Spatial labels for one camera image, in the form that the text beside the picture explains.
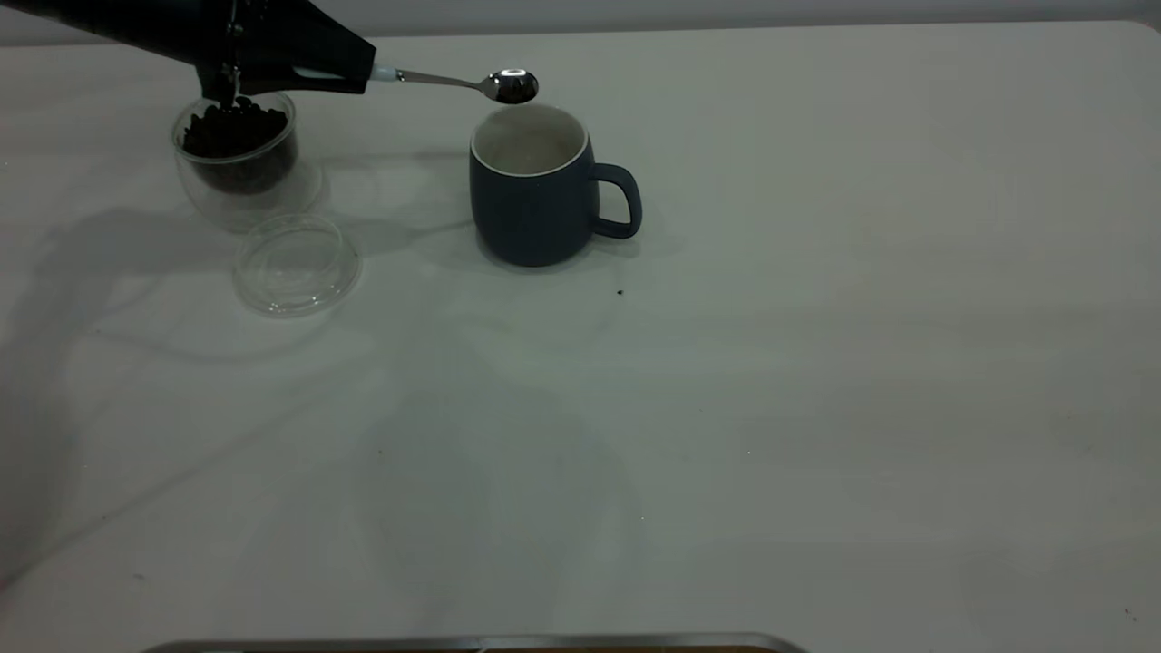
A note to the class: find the clear round glass lid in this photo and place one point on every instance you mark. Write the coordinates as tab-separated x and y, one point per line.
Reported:
297	268

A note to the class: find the dark blue-grey ceramic mug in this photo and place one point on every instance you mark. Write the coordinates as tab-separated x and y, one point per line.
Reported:
531	218

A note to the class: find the dark coffee beans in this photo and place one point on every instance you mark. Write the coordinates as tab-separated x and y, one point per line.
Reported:
240	145

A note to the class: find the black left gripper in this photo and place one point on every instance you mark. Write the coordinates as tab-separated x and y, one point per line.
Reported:
163	27

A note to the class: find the clear double-wall glass cup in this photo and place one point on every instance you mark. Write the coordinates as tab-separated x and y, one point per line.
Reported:
218	210

